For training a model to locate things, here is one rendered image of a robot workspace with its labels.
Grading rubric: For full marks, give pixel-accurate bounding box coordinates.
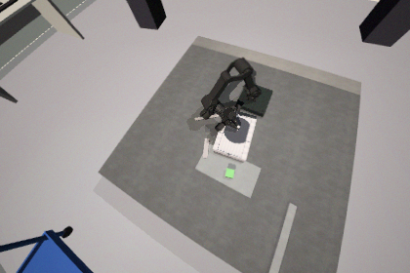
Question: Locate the green cube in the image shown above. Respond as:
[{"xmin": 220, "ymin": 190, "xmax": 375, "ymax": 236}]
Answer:
[{"xmin": 225, "ymin": 168, "xmax": 234, "ymax": 178}]

